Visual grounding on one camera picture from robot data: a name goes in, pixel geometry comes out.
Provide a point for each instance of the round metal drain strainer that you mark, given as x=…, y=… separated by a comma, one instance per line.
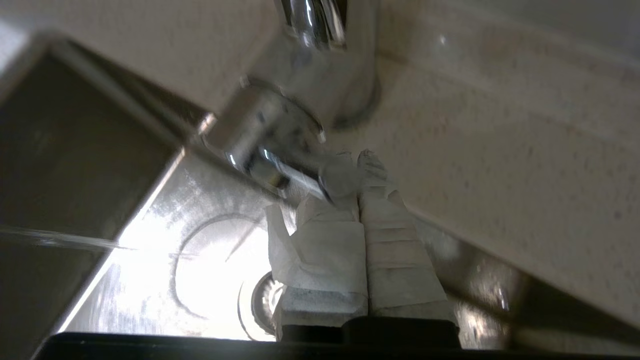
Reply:
x=262, y=305

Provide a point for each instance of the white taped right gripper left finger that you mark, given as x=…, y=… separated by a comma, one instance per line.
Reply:
x=325, y=250

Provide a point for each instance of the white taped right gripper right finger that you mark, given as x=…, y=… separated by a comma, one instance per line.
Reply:
x=395, y=250

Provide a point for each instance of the stainless steel sink basin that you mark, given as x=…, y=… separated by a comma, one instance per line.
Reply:
x=125, y=225

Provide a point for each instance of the tall chrome faucet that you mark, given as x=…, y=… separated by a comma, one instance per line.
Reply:
x=300, y=75

